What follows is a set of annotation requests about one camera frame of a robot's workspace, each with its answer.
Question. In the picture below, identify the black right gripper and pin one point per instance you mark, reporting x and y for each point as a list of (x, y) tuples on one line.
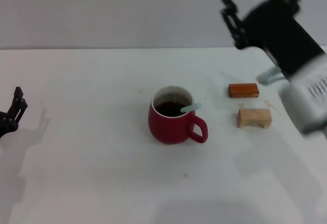
[(278, 32)]

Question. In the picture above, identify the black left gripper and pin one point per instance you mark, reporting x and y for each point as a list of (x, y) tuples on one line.
[(6, 125)]

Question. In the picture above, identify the red ceramic coffee cup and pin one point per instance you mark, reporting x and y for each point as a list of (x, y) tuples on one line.
[(168, 129)]

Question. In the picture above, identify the orange wooden block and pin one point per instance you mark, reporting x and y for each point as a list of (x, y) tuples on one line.
[(242, 90)]

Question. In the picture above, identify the light wooden arched block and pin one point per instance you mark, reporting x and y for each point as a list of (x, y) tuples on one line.
[(253, 116)]

